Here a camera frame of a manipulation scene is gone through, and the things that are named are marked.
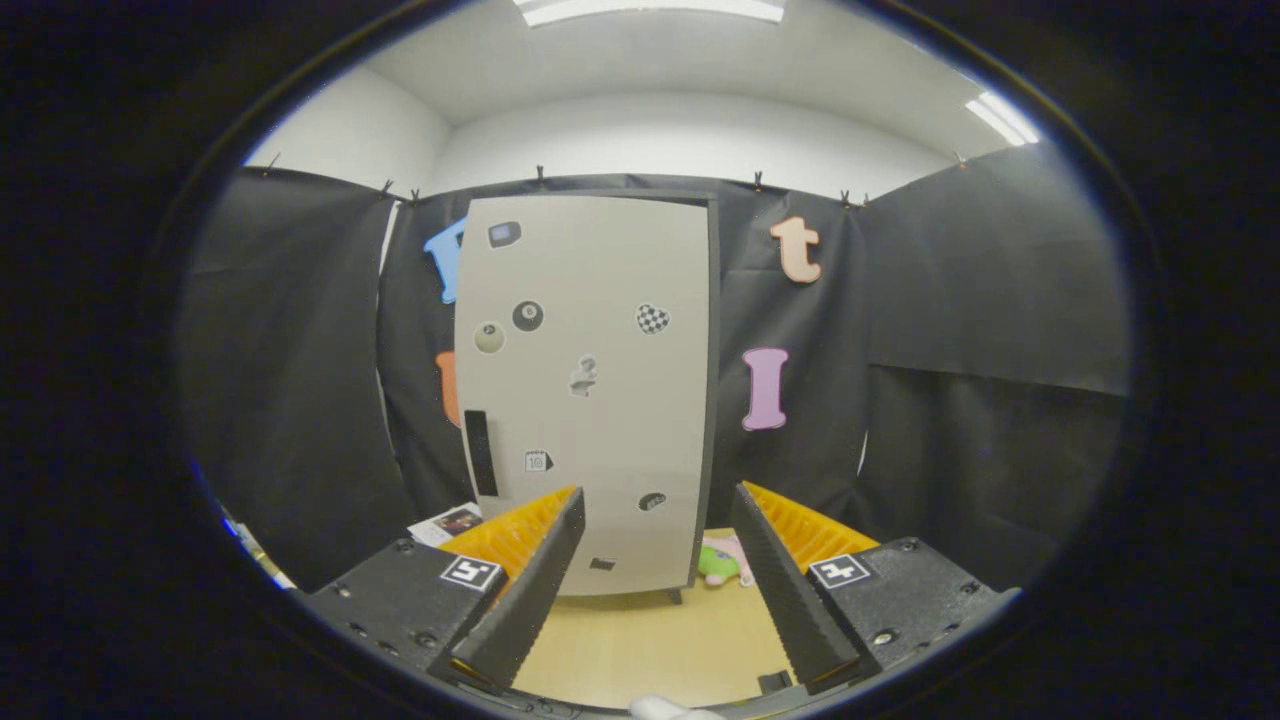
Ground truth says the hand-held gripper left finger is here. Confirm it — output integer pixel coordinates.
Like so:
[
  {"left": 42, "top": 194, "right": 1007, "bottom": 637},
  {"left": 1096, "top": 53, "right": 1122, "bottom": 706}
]
[{"left": 298, "top": 486, "right": 587, "bottom": 691}]

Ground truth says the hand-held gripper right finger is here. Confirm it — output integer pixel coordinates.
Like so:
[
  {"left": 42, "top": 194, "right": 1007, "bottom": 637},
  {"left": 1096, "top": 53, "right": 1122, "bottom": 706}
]
[{"left": 730, "top": 481, "right": 1023, "bottom": 694}]

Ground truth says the beige shoe cabinet door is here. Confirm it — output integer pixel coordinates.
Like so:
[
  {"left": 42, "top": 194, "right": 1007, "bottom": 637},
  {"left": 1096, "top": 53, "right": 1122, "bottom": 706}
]
[{"left": 457, "top": 195, "right": 711, "bottom": 598}]

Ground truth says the dark grey shoe cabinet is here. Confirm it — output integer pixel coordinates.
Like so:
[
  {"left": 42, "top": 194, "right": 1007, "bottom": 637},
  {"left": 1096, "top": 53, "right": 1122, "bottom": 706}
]
[{"left": 453, "top": 188, "right": 723, "bottom": 606}]

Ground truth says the pink green plush toy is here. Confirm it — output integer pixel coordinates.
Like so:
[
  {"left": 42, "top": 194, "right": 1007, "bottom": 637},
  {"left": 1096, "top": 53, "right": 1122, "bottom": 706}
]
[{"left": 698, "top": 537, "right": 753, "bottom": 588}]

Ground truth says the white book with dark picture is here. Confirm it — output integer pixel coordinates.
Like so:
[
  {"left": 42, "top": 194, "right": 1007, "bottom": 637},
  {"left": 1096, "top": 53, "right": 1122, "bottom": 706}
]
[{"left": 408, "top": 503, "right": 484, "bottom": 548}]

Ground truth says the black backdrop cloth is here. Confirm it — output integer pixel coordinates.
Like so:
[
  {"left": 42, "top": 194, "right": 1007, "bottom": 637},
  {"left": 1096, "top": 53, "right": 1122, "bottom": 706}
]
[{"left": 180, "top": 140, "right": 1131, "bottom": 591}]

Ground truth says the ceiling light panel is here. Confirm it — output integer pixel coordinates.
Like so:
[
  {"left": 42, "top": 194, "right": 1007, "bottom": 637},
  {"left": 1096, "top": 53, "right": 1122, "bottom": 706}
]
[
  {"left": 965, "top": 92, "right": 1041, "bottom": 146},
  {"left": 515, "top": 0, "right": 786, "bottom": 26}
]

